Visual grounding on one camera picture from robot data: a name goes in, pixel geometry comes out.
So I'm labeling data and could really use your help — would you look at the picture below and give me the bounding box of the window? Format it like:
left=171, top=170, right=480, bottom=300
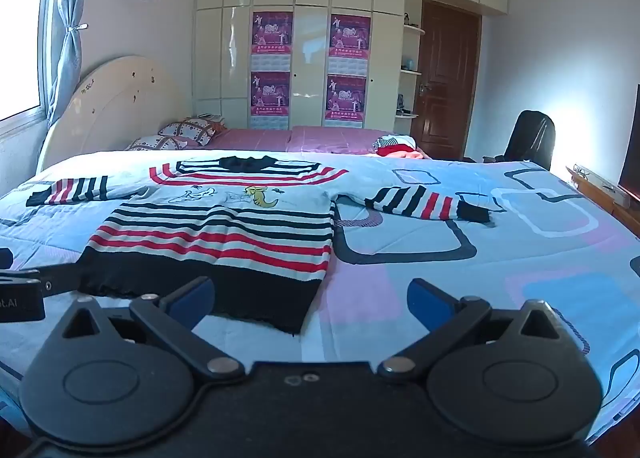
left=0, top=0, right=54, bottom=122

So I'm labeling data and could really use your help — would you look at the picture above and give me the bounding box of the black screen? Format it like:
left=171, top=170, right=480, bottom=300
left=618, top=86, right=640, bottom=200

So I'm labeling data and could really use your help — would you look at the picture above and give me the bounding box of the purple wall poster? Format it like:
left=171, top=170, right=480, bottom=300
left=325, top=74, right=367, bottom=128
left=249, top=71, right=291, bottom=131
left=329, top=14, right=372, bottom=74
left=251, top=12, right=294, bottom=72

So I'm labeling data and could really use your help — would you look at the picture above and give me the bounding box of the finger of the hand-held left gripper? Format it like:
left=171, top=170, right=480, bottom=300
left=0, top=264, right=82, bottom=299

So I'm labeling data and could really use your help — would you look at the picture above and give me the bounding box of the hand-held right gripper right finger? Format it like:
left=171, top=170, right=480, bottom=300
left=376, top=279, right=568, bottom=380

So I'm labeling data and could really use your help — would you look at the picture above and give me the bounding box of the cream round headboard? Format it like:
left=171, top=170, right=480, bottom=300
left=36, top=56, right=194, bottom=174

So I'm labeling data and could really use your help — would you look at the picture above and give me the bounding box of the striped knit sweater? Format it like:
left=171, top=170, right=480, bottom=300
left=26, top=155, right=496, bottom=337

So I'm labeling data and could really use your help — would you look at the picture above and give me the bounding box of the black chair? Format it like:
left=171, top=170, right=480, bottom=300
left=482, top=110, right=557, bottom=171

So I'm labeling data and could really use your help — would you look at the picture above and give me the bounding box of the patterned pillow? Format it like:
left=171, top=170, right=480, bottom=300
left=158, top=117, right=224, bottom=147
left=124, top=135, right=194, bottom=152

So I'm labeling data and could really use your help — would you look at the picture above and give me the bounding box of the printed light blue blanket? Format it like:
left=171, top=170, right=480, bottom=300
left=0, top=151, right=640, bottom=445

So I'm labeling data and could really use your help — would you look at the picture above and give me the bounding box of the light blue curtain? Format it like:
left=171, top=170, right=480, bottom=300
left=46, top=0, right=97, bottom=127

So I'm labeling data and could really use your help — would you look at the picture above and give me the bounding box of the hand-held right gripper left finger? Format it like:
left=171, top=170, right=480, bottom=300
left=61, top=277, right=247, bottom=382

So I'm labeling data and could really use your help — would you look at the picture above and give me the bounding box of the cream wardrobe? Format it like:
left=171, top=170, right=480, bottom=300
left=192, top=0, right=509, bottom=132

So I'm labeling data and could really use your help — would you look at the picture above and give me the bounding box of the pink checked bed sheet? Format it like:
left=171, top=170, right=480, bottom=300
left=205, top=125, right=432, bottom=159

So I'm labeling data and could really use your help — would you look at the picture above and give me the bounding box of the brown wooden door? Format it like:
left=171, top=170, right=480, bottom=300
left=410, top=0, right=483, bottom=160

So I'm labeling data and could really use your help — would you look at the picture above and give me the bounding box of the red folded cloth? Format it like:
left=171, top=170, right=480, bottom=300
left=376, top=145, right=422, bottom=159

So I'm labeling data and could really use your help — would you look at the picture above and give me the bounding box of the striped folded cloth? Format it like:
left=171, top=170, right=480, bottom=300
left=372, top=135, right=416, bottom=151

